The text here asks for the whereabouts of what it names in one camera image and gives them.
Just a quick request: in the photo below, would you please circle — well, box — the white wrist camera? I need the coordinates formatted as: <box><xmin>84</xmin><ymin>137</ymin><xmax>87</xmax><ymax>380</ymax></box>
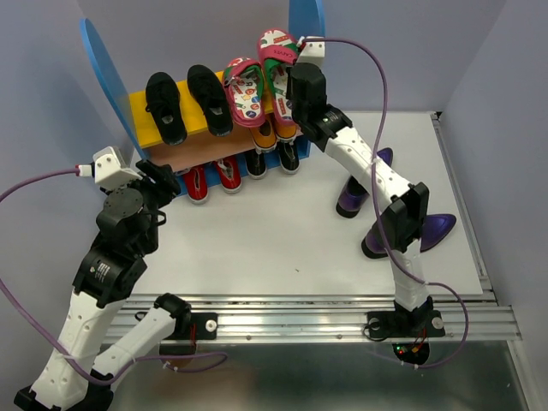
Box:
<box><xmin>92</xmin><ymin>146</ymin><xmax>142</xmax><ymax>192</ymax></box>
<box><xmin>296</xmin><ymin>36</ymin><xmax>325</xmax><ymax>68</ymax></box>

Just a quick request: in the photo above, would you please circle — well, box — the aluminium mounting rail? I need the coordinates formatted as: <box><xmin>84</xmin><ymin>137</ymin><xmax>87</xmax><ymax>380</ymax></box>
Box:
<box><xmin>98</xmin><ymin>293</ymin><xmax>523</xmax><ymax>346</ymax></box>

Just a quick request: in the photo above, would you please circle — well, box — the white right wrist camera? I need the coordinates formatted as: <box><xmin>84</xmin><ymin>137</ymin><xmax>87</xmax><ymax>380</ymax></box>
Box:
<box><xmin>296</xmin><ymin>36</ymin><xmax>325</xmax><ymax>68</ymax></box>

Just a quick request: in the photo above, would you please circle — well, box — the black sneaker on top shelf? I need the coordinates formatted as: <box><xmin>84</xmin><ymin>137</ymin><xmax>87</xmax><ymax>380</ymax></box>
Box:
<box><xmin>187</xmin><ymin>64</ymin><xmax>233</xmax><ymax>137</ymax></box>

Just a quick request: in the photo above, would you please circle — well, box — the yellow sneaker right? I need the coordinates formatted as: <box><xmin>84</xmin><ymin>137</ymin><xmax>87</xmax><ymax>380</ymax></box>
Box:
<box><xmin>273</xmin><ymin>120</ymin><xmax>297</xmax><ymax>143</ymax></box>

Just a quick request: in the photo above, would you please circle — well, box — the pink patterned sandal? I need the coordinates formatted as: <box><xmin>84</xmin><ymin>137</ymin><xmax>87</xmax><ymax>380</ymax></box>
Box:
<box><xmin>222</xmin><ymin>57</ymin><xmax>265</xmax><ymax>128</ymax></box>
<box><xmin>257</xmin><ymin>28</ymin><xmax>298</xmax><ymax>127</ymax></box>

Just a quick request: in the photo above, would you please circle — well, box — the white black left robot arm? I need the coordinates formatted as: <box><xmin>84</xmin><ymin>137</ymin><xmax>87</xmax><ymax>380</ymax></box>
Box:
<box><xmin>14</xmin><ymin>160</ymin><xmax>191</xmax><ymax>410</ymax></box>

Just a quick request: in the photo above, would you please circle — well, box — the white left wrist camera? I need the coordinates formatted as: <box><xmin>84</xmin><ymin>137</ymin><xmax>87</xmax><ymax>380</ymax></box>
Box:
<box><xmin>92</xmin><ymin>146</ymin><xmax>142</xmax><ymax>192</ymax></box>

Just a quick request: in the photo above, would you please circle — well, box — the red sneaker left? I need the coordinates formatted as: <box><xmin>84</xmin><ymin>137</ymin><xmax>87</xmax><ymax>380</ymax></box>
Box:
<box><xmin>182</xmin><ymin>165</ymin><xmax>208</xmax><ymax>205</ymax></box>

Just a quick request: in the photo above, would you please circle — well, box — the yellow sneaker left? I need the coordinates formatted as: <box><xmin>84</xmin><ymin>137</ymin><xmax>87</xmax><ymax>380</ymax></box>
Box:
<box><xmin>249</xmin><ymin>119</ymin><xmax>277</xmax><ymax>153</ymax></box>

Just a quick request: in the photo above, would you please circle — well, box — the blue yellow shoe shelf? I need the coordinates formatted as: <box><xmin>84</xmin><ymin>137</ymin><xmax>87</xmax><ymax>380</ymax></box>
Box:
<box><xmin>79</xmin><ymin>0</ymin><xmax>326</xmax><ymax>202</ymax></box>

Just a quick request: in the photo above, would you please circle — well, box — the red sneaker right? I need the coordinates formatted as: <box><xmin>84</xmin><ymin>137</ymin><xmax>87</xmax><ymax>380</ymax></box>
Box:
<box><xmin>214</xmin><ymin>156</ymin><xmax>241</xmax><ymax>194</ymax></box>

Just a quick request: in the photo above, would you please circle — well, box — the purple shoe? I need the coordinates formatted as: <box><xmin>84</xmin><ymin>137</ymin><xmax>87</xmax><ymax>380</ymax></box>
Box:
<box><xmin>361</xmin><ymin>213</ymin><xmax>457</xmax><ymax>259</ymax></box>
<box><xmin>336</xmin><ymin>147</ymin><xmax>394</xmax><ymax>219</ymax></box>

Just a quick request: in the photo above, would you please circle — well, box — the black sneaker far left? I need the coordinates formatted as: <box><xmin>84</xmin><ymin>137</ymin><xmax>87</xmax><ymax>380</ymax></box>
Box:
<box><xmin>146</xmin><ymin>72</ymin><xmax>188</xmax><ymax>146</ymax></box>

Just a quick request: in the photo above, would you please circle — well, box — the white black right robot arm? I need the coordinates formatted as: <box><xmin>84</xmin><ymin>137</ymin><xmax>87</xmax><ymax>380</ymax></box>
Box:
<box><xmin>288</xmin><ymin>63</ymin><xmax>445</xmax><ymax>341</ymax></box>

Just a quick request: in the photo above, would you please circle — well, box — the black white high-top sneaker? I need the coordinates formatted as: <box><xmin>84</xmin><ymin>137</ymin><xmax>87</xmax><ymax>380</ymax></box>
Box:
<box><xmin>244</xmin><ymin>150</ymin><xmax>267</xmax><ymax>180</ymax></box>

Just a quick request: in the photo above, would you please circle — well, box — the red sneaker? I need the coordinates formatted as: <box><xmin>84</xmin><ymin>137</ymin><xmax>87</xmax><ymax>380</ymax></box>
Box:
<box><xmin>214</xmin><ymin>156</ymin><xmax>241</xmax><ymax>194</ymax></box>
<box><xmin>182</xmin><ymin>165</ymin><xmax>208</xmax><ymax>205</ymax></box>

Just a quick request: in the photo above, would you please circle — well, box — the yellow sneaker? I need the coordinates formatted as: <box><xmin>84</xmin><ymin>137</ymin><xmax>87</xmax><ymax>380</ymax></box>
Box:
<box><xmin>273</xmin><ymin>120</ymin><xmax>297</xmax><ymax>143</ymax></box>
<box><xmin>249</xmin><ymin>119</ymin><xmax>277</xmax><ymax>153</ymax></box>

